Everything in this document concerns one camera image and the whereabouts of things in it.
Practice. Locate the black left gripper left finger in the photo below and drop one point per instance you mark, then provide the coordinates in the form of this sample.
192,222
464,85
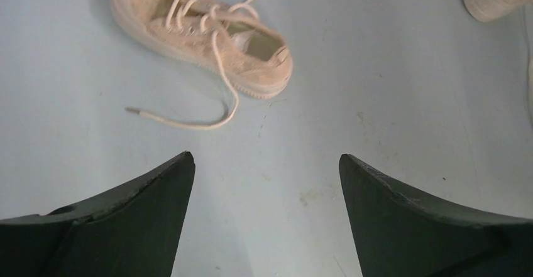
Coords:
130,230

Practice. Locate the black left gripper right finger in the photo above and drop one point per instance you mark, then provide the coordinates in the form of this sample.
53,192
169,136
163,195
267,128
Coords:
399,230

